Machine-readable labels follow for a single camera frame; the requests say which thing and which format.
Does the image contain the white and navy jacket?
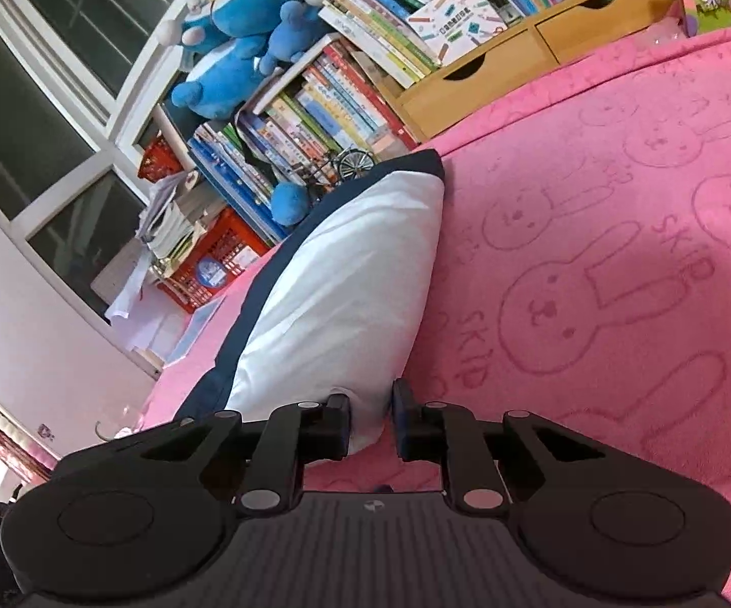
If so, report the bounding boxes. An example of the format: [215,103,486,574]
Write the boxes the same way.
[175,148,448,457]

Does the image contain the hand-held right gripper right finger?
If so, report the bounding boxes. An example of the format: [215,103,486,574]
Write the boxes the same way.
[391,378,608,515]

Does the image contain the red plastic basket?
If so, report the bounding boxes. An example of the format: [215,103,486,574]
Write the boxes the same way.
[137,133,187,182]

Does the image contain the blue plush ball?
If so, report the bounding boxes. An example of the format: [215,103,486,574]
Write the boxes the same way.
[269,181,314,228]

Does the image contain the wooden drawer organizer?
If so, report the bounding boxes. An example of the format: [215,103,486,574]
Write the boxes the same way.
[378,0,687,144]

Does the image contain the blue cat plush toy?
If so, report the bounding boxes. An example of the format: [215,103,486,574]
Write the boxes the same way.
[178,0,301,56]

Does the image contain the pink rabbit-print blanket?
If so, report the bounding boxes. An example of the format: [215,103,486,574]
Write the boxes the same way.
[96,25,731,608]

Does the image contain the loose white paper sheets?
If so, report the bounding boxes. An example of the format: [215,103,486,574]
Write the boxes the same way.
[105,253,184,369]

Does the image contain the row of tall blue books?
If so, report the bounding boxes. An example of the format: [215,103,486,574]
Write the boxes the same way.
[187,34,418,249]

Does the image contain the row of colourful thin books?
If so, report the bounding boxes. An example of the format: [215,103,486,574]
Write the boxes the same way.
[318,0,529,91]

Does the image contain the small blue plush toy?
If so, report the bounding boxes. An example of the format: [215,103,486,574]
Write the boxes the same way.
[258,0,333,78]

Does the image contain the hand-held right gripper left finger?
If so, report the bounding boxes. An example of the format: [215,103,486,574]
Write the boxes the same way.
[139,393,354,515]

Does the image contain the red plastic crate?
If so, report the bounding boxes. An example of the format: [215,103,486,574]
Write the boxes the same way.
[156,209,273,316]

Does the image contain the white grid board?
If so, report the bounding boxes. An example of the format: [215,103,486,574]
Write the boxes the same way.
[90,246,146,306]

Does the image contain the white framed window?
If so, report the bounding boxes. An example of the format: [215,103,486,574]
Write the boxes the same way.
[0,0,279,281]

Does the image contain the white printed carton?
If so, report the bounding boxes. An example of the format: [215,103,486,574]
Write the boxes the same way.
[407,0,510,68]

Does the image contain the light blue notebook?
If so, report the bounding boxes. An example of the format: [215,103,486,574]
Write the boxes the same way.
[166,294,228,369]

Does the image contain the miniature black bicycle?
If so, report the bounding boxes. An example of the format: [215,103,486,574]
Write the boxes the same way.
[305,147,377,189]

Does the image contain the stack of worn paper books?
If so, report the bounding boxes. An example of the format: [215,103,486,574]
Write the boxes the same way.
[137,168,228,278]

